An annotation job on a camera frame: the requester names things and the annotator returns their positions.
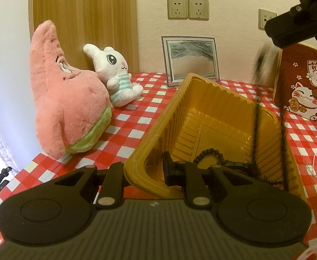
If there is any pink star plush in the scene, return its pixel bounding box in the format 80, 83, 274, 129
30, 20, 112, 160

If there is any red cat-print box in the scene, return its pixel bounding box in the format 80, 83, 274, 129
273, 42, 317, 126

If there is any beige wall socket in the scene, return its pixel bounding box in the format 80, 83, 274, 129
188, 0, 210, 20
258, 9, 278, 30
167, 0, 188, 20

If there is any red checkered tablecloth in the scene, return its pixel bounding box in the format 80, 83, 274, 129
0, 72, 317, 260

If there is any black watch strap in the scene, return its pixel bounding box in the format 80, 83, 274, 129
223, 162, 255, 176

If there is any white bunny plush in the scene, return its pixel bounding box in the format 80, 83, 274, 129
83, 43, 144, 107

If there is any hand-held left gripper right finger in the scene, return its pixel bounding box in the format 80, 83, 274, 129
162, 151, 259, 209

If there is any wooden wall panel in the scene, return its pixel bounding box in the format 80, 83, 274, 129
30, 0, 140, 73

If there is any brown bead bracelet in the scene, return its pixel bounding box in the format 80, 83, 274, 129
194, 148, 227, 166

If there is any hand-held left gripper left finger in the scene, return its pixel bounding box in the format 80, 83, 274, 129
50, 162, 132, 210

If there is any brown bead necklace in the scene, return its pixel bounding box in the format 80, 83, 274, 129
227, 43, 290, 193

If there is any sand art picture frame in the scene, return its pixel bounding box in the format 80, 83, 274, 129
161, 36, 221, 88

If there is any yellow plastic tray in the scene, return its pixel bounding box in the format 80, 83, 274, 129
124, 73, 311, 203

